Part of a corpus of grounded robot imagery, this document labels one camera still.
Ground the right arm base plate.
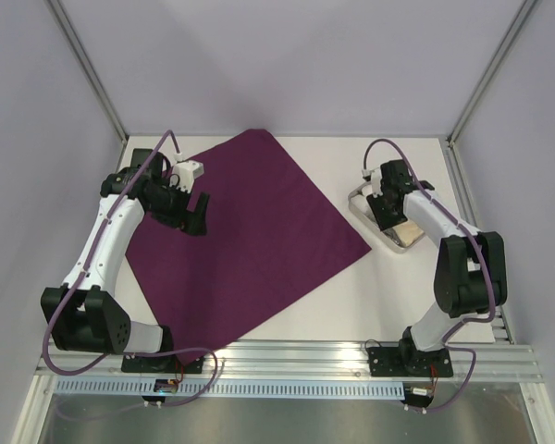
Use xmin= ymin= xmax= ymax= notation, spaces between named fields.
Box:
xmin=367 ymin=346 xmax=454 ymax=378

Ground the right aluminium frame post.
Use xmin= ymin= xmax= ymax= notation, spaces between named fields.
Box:
xmin=447 ymin=0 xmax=541 ymax=148

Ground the aluminium frame post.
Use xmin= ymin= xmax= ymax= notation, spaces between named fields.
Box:
xmin=44 ymin=0 xmax=129 ymax=146
xmin=447 ymin=0 xmax=541 ymax=148

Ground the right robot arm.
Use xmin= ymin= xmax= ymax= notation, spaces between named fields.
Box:
xmin=363 ymin=160 xmax=507 ymax=375

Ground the slotted cable duct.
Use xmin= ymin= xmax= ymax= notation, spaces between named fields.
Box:
xmin=54 ymin=377 xmax=405 ymax=401

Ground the aluminium front rail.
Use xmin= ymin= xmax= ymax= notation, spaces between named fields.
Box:
xmin=35 ymin=337 xmax=545 ymax=384

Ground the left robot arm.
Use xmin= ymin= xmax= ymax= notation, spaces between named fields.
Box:
xmin=41 ymin=149 xmax=209 ymax=371

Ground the purple cloth mat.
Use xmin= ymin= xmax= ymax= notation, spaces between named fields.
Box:
xmin=126 ymin=129 xmax=369 ymax=364

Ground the aluminium rail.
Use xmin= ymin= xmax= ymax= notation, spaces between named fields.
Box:
xmin=439 ymin=136 xmax=515 ymax=345
xmin=35 ymin=337 xmax=545 ymax=384

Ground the left aluminium frame post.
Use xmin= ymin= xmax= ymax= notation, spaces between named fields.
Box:
xmin=44 ymin=0 xmax=129 ymax=146

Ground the right side aluminium rail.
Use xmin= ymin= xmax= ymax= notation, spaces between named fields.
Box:
xmin=439 ymin=136 xmax=515 ymax=345

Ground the steel instrument tray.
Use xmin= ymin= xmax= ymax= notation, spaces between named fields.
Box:
xmin=348 ymin=185 xmax=426 ymax=253

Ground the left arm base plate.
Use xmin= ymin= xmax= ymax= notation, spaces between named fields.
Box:
xmin=121 ymin=347 xmax=212 ymax=375

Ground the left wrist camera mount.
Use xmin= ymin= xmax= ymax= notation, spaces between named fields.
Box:
xmin=170 ymin=160 xmax=204 ymax=193

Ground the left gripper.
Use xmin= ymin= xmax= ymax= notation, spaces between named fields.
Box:
xmin=148 ymin=178 xmax=208 ymax=236

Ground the gauze packet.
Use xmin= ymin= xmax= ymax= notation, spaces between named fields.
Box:
xmin=388 ymin=220 xmax=425 ymax=248

